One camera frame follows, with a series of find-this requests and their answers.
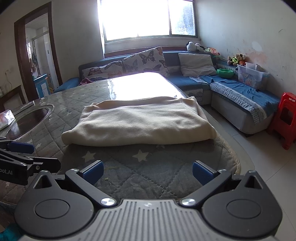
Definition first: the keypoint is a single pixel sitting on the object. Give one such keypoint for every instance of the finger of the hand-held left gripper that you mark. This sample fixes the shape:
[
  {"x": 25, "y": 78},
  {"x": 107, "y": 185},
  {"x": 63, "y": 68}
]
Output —
[
  {"x": 46, "y": 165},
  {"x": 19, "y": 147}
]

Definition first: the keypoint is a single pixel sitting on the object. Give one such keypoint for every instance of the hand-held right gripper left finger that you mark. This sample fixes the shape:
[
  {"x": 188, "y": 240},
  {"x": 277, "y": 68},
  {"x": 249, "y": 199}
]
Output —
[{"x": 93, "y": 172}]

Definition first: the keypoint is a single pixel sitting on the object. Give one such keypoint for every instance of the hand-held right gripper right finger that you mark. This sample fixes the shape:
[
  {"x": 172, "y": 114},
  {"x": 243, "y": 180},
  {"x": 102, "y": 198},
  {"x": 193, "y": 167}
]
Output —
[{"x": 202, "y": 172}]

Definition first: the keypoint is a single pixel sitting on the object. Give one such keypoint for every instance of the cream shirt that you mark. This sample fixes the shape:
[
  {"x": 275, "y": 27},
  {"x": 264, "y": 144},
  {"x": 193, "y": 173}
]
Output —
[{"x": 143, "y": 120}]

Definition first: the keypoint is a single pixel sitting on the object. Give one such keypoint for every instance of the hanging clothes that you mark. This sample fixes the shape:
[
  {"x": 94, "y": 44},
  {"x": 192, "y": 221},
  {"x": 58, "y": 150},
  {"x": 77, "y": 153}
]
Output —
[{"x": 34, "y": 62}]

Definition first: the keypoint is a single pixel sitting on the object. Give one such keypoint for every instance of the round metal table recess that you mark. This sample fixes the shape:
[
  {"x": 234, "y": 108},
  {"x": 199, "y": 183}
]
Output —
[{"x": 27, "y": 118}]

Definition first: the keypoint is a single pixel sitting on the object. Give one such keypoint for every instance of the white pink tissue pack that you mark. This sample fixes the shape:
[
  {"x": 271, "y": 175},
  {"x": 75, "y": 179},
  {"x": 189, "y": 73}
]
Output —
[{"x": 5, "y": 119}]

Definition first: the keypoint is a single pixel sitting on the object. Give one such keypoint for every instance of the white flat remote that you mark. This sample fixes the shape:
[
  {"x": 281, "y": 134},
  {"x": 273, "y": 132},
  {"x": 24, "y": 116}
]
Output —
[{"x": 23, "y": 108}]

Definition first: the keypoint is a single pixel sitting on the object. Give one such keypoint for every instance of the dark wooden sideboard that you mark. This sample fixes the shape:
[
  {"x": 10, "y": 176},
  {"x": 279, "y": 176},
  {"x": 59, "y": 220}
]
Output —
[{"x": 13, "y": 97}]

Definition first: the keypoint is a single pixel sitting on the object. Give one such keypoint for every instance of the teal clothing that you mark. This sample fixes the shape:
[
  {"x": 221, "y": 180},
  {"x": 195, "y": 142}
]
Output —
[{"x": 8, "y": 234}]

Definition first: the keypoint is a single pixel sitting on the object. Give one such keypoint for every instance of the blue cabinet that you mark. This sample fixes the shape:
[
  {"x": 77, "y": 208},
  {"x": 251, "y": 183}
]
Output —
[{"x": 41, "y": 84}]

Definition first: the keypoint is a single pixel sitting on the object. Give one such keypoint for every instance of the blue patterned sofa cover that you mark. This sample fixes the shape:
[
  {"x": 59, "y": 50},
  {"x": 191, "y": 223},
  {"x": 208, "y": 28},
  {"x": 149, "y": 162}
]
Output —
[{"x": 242, "y": 92}]

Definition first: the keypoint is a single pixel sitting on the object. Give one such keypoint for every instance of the pink cloth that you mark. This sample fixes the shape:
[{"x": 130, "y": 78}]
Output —
[{"x": 85, "y": 81}]

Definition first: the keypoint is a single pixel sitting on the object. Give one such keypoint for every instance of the blue corner sofa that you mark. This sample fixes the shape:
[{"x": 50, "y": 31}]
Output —
[{"x": 182, "y": 81}]

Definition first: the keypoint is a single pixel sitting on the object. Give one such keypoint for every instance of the green bowl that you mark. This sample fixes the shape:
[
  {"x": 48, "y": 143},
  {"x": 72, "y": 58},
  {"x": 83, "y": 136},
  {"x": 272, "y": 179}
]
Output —
[{"x": 225, "y": 73}]

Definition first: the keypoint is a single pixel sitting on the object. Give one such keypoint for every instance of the red plastic stool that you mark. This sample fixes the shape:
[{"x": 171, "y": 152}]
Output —
[{"x": 284, "y": 111}]

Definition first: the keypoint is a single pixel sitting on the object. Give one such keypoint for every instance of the small butterfly print cushion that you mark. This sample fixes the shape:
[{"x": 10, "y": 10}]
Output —
[{"x": 104, "y": 69}]

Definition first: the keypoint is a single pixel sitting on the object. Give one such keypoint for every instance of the clear plastic storage box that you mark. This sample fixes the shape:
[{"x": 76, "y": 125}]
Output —
[{"x": 251, "y": 76}]

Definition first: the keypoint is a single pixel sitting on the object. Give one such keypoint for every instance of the grey cushion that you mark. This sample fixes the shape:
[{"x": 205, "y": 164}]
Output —
[{"x": 196, "y": 63}]

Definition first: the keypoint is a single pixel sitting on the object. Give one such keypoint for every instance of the brown teddy plush toy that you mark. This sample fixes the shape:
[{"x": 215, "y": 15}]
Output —
[{"x": 238, "y": 59}]

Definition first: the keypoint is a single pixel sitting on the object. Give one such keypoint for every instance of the orange green plush toy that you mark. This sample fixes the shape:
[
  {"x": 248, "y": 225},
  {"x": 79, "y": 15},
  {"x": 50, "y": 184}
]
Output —
[{"x": 212, "y": 51}]

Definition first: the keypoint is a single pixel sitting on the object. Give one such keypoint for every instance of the large butterfly print cushion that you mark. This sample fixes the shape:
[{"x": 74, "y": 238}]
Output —
[{"x": 143, "y": 59}]

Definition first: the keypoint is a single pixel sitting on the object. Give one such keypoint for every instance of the black and white plush toy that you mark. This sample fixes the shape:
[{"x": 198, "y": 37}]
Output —
[{"x": 192, "y": 46}]

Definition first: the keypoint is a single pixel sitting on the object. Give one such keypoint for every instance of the window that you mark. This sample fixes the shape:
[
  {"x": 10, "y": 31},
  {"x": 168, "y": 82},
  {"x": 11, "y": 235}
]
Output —
[{"x": 138, "y": 18}]

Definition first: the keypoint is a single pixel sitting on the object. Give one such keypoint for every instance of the brown door frame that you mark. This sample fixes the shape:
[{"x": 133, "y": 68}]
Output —
[{"x": 20, "y": 58}]

